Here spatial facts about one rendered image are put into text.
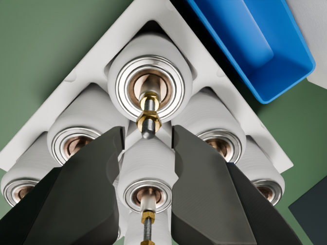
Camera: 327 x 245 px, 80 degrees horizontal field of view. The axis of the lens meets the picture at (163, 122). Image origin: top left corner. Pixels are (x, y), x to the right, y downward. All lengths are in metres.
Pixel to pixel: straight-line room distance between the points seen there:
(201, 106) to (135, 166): 0.13
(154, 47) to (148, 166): 0.16
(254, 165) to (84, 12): 0.42
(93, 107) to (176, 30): 0.15
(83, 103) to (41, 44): 0.26
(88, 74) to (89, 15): 0.20
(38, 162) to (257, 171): 0.32
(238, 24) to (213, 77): 0.21
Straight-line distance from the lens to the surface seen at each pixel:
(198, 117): 0.26
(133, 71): 0.21
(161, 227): 0.44
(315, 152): 0.75
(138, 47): 0.21
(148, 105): 0.17
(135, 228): 0.44
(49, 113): 0.35
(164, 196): 0.31
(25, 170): 0.33
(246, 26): 0.49
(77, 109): 0.27
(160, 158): 0.31
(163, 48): 0.21
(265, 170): 0.33
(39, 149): 0.36
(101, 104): 0.28
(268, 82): 0.46
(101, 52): 0.29
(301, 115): 0.65
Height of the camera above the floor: 0.46
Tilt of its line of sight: 61 degrees down
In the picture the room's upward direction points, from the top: 175 degrees clockwise
